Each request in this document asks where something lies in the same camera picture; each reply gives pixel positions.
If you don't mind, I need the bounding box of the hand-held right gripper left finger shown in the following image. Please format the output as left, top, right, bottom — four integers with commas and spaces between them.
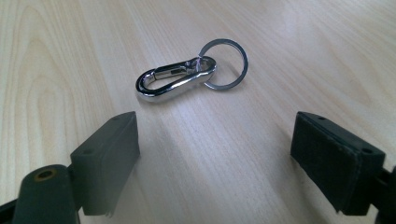
69, 111, 141, 217

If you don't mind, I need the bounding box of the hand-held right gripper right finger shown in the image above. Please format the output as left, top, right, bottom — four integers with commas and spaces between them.
290, 111, 387, 217

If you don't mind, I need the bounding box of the silver carabiner clip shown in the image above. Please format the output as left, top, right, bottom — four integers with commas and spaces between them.
135, 55, 218, 103

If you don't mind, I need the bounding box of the silver key ring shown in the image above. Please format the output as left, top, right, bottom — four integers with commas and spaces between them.
197, 38, 249, 91

